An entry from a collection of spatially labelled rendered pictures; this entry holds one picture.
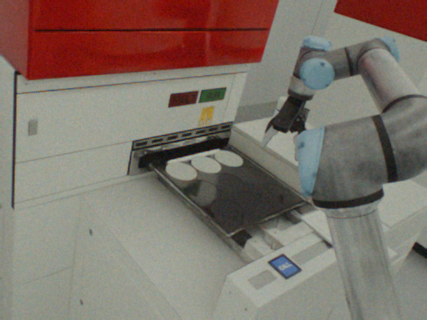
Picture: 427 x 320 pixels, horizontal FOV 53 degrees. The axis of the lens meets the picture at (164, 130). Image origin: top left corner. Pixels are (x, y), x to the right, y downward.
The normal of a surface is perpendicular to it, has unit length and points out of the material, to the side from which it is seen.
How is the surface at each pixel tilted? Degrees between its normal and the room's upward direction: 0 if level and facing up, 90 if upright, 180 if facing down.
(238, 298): 90
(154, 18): 90
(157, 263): 0
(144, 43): 90
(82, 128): 90
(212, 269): 0
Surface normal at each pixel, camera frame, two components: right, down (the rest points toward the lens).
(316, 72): -0.22, 0.43
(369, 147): -0.37, -0.13
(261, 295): 0.18, -0.87
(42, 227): 0.59, 0.46
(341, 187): -0.40, 0.15
